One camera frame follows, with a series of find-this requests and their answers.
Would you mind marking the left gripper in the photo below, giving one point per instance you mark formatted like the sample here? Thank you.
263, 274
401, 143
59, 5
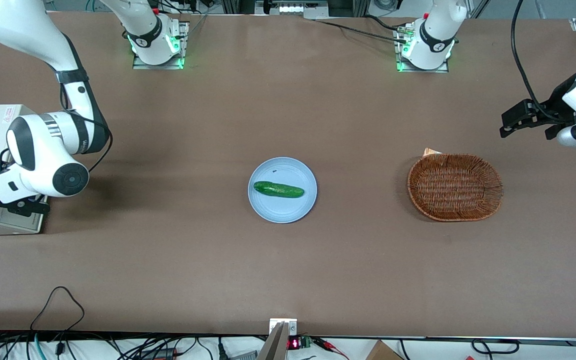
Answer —
557, 106

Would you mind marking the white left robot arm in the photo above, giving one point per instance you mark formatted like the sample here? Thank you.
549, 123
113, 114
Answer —
435, 35

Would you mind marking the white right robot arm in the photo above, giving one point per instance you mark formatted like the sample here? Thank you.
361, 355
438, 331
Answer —
33, 30

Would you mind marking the brown wicker basket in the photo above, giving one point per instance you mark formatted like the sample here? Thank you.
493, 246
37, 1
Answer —
455, 187

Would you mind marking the small tan paper tag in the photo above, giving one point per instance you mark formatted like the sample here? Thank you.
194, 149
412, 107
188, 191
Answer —
430, 151

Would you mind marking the green cucumber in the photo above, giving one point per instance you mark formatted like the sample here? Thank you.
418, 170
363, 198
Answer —
278, 189

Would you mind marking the light blue plate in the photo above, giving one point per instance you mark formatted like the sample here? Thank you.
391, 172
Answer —
283, 210

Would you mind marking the brown cardboard box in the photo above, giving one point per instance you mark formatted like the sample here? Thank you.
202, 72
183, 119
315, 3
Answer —
383, 351

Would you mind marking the red alligator clip lead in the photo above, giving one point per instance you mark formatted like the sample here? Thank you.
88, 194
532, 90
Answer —
330, 346

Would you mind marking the grey aluminium bar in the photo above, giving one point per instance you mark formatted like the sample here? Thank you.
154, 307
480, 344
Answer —
274, 345

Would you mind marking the red digit display module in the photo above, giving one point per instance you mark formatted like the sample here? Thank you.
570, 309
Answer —
295, 343

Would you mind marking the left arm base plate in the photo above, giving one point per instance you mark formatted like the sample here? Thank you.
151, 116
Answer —
399, 67

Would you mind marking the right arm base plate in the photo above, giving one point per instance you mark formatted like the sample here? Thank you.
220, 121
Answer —
160, 66

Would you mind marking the silver metal bracket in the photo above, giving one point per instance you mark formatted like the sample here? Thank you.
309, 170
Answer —
292, 325

